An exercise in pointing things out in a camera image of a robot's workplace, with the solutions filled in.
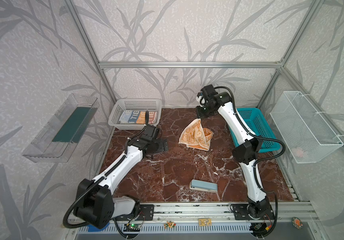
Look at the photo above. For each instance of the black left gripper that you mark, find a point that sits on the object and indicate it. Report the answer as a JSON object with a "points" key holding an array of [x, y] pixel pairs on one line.
{"points": [[161, 145]]}

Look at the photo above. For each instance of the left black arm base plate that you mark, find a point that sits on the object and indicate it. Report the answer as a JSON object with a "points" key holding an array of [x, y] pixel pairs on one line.
{"points": [[145, 212]]}

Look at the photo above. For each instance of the orange rabbit print towel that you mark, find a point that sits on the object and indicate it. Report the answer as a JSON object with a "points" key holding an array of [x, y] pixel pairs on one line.
{"points": [[196, 137]]}

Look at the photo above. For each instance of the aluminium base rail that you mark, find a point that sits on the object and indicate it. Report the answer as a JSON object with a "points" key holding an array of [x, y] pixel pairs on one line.
{"points": [[218, 212]]}

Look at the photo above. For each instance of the small yellow circuit board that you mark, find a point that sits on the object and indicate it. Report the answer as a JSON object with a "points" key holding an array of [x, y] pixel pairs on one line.
{"points": [[205, 222]]}

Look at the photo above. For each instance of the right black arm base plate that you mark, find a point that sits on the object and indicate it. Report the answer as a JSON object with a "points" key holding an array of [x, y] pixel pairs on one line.
{"points": [[239, 211]]}

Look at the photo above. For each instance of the light blue stapler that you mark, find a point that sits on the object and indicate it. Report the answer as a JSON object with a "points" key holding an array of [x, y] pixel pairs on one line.
{"points": [[203, 186]]}

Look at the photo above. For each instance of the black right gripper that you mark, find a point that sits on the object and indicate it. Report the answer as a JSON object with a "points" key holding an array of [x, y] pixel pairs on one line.
{"points": [[203, 111]]}

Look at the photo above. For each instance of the clear plastic wall tray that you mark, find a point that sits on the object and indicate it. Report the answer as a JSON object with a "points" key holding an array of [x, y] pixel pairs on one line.
{"points": [[58, 139]]}

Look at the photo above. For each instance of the teal perforated plastic basket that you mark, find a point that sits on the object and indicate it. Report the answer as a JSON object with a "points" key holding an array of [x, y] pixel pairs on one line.
{"points": [[256, 121]]}

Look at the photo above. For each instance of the white perforated plastic basket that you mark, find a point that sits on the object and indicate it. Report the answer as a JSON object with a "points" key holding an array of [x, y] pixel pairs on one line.
{"points": [[134, 105]]}

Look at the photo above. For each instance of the pink object in wire basket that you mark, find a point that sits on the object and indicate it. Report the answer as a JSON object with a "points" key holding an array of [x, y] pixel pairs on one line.
{"points": [[299, 153]]}

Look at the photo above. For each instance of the blue rabbit print towel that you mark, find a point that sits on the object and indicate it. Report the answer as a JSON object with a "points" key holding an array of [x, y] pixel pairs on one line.
{"points": [[137, 117]]}

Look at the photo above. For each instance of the white wire mesh basket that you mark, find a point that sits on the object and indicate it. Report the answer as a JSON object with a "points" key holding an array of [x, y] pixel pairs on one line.
{"points": [[301, 125]]}

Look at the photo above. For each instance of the right controller board with wires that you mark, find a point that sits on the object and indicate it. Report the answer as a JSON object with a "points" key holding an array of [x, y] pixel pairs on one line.
{"points": [[262, 230]]}

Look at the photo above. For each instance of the round orange circuit board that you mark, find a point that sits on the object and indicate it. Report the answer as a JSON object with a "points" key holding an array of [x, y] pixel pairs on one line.
{"points": [[297, 223]]}

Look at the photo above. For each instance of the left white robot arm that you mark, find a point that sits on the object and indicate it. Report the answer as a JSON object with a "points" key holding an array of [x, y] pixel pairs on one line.
{"points": [[94, 204]]}

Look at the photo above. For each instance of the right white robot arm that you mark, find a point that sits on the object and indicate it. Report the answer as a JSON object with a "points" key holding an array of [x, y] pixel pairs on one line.
{"points": [[246, 153]]}

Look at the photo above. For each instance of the blue toy shovel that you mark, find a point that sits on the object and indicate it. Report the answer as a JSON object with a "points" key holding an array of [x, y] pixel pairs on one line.
{"points": [[93, 229]]}

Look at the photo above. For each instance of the aluminium horizontal frame bar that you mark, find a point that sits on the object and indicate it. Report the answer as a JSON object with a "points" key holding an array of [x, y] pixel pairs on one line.
{"points": [[217, 65]]}

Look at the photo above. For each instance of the green microcontroller board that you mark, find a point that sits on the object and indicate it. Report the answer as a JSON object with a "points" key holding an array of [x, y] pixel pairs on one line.
{"points": [[129, 227]]}

